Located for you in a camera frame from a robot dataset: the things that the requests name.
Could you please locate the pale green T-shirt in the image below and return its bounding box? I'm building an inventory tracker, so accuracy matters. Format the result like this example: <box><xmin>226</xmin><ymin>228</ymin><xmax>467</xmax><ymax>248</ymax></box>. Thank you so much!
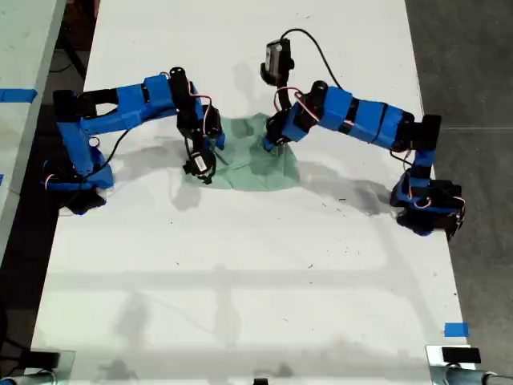
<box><xmin>184</xmin><ymin>113</ymin><xmax>301</xmax><ymax>193</ymax></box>

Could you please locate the white side table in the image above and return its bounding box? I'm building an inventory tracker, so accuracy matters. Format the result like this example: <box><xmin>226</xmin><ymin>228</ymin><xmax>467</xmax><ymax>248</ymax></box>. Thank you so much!
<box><xmin>0</xmin><ymin>0</ymin><xmax>68</xmax><ymax>261</ymax></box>

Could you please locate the long blue tape strip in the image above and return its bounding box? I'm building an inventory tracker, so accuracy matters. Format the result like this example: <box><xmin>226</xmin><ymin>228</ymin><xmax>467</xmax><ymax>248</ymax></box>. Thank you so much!
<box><xmin>0</xmin><ymin>88</ymin><xmax>38</xmax><ymax>103</ymax></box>

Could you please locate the square blue tape piece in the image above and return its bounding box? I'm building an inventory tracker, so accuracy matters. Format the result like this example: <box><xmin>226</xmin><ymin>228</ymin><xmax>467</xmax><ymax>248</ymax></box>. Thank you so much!
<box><xmin>444</xmin><ymin>322</ymin><xmax>470</xmax><ymax>338</ymax></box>

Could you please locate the clear plastic plate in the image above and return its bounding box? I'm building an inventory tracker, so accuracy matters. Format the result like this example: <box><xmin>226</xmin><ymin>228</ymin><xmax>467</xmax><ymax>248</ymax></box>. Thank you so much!
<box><xmin>28</xmin><ymin>349</ymin><xmax>76</xmax><ymax>375</ymax></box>

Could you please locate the small black box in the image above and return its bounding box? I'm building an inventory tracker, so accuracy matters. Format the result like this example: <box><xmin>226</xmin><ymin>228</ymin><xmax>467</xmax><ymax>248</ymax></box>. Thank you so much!
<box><xmin>440</xmin><ymin>346</ymin><xmax>482</xmax><ymax>364</ymax></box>
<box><xmin>26</xmin><ymin>351</ymin><xmax>62</xmax><ymax>369</ymax></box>

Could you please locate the metal clamp tube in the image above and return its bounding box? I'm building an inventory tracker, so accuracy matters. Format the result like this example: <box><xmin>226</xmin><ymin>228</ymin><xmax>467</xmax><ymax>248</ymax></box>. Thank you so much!
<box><xmin>442</xmin><ymin>363</ymin><xmax>513</xmax><ymax>385</ymax></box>
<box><xmin>0</xmin><ymin>370</ymin><xmax>56</xmax><ymax>385</ymax></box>

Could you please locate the short black camera stalk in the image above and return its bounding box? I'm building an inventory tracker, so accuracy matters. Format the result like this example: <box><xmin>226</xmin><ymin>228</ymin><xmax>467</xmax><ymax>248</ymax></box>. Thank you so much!
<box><xmin>184</xmin><ymin>133</ymin><xmax>204</xmax><ymax>160</ymax></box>
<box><xmin>273</xmin><ymin>85</ymin><xmax>293</xmax><ymax>114</ymax></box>

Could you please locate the black camera box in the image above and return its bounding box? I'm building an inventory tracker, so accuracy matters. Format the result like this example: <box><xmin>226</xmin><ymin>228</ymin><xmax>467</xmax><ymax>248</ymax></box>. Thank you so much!
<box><xmin>259</xmin><ymin>38</ymin><xmax>297</xmax><ymax>86</ymax></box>
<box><xmin>182</xmin><ymin>148</ymin><xmax>218</xmax><ymax>186</ymax></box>

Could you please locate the black camera cable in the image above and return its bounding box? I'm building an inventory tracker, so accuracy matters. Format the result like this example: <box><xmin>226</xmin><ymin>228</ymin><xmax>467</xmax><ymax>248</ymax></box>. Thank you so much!
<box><xmin>59</xmin><ymin>127</ymin><xmax>135</xmax><ymax>210</ymax></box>
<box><xmin>279</xmin><ymin>27</ymin><xmax>345</xmax><ymax>91</ymax></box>

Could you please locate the dark floor cable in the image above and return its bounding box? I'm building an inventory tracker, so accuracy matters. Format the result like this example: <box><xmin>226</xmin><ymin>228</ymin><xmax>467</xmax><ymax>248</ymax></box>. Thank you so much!
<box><xmin>48</xmin><ymin>38</ymin><xmax>88</xmax><ymax>81</ymax></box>

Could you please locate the white metal bracket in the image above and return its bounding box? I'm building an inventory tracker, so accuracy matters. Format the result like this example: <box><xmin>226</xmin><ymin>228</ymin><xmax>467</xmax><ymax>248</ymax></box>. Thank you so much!
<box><xmin>425</xmin><ymin>344</ymin><xmax>473</xmax><ymax>385</ymax></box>

